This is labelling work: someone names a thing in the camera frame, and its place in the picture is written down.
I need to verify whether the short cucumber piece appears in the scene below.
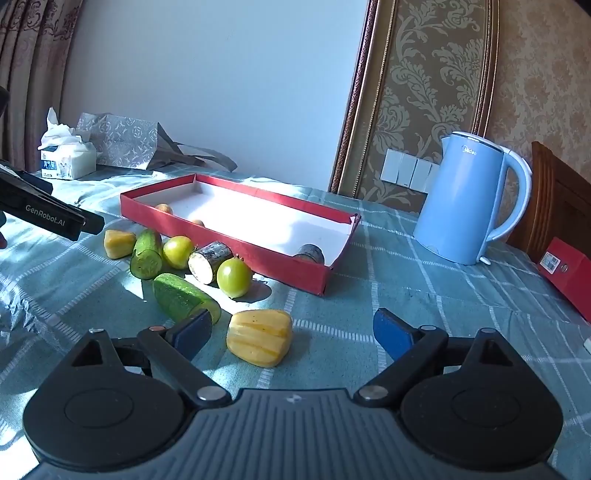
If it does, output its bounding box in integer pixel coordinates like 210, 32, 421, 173
130, 229, 164, 280

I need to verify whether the long cucumber piece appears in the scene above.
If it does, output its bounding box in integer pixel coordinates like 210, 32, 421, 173
153, 272, 222, 326

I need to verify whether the ornate wall frame moulding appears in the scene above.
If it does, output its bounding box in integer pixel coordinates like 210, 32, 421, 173
329, 0, 503, 200

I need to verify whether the flat red box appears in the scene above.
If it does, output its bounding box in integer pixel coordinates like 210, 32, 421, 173
537, 237, 591, 323

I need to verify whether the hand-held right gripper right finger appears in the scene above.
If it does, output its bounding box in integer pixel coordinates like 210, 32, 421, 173
353, 308, 510, 409

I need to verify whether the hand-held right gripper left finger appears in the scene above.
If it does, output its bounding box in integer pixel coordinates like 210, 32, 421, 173
71, 308, 233, 409

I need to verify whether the white wall switch panel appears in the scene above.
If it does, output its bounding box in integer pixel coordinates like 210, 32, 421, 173
381, 148, 440, 190

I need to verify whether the dark eggplant piece in box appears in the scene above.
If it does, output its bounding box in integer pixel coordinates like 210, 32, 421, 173
293, 243, 326, 267

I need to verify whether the blue electric kettle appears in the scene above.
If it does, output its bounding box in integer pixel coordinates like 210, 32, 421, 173
412, 131, 533, 267

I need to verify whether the brown patterned curtain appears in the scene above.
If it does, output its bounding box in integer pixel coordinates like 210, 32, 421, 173
0, 0, 84, 160

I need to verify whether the dark eggplant piece outside box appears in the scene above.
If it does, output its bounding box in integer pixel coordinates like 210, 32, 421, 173
187, 240, 234, 285

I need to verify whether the green tomato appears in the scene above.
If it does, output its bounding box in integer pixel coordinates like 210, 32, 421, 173
162, 235, 196, 270
216, 257, 253, 298

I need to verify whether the small yellow fruit piece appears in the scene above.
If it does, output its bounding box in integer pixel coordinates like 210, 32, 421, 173
103, 229, 137, 260

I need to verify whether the red cardboard box tray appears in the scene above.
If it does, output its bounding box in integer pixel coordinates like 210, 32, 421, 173
120, 174, 362, 296

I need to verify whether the grey patterned gift bag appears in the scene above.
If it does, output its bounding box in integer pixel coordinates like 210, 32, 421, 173
76, 113, 239, 173

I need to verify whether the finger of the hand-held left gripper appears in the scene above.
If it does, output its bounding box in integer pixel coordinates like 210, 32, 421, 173
74, 209, 106, 241

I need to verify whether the white tissue pack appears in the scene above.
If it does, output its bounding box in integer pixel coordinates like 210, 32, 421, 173
37, 106, 97, 180

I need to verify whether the large yellow ribbed fruit piece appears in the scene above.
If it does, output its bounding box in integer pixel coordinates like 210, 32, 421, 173
226, 309, 294, 368

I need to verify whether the wooden chair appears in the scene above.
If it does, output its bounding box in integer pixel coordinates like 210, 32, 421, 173
505, 141, 591, 265

